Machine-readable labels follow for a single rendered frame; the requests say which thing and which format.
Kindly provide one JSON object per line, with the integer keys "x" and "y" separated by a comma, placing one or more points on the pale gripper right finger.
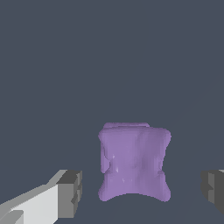
{"x": 214, "y": 188}

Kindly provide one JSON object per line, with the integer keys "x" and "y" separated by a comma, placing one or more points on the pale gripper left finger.
{"x": 55, "y": 198}

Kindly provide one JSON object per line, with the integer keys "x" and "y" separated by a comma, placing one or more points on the purple lumpy block object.
{"x": 134, "y": 163}

